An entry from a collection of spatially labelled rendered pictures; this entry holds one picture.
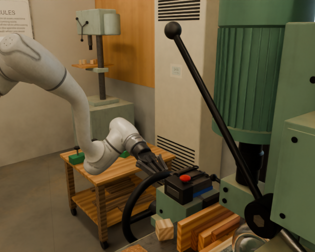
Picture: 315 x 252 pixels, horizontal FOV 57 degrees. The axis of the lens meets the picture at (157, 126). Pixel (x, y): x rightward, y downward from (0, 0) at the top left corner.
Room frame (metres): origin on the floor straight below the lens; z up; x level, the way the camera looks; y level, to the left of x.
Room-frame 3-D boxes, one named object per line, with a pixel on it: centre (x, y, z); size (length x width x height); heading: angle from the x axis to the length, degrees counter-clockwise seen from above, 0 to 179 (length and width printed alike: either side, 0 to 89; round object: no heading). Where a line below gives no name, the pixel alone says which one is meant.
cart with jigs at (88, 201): (1.98, 0.30, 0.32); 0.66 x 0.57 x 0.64; 129
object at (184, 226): (0.64, -0.14, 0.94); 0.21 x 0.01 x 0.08; 127
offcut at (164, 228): (0.63, -0.02, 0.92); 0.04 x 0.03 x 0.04; 106
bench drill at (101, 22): (2.85, 0.54, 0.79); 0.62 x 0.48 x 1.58; 39
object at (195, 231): (0.64, -0.16, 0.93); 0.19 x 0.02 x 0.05; 127
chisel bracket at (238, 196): (0.59, -0.22, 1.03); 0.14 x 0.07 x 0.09; 37
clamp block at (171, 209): (0.76, -0.09, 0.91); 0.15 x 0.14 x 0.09; 127
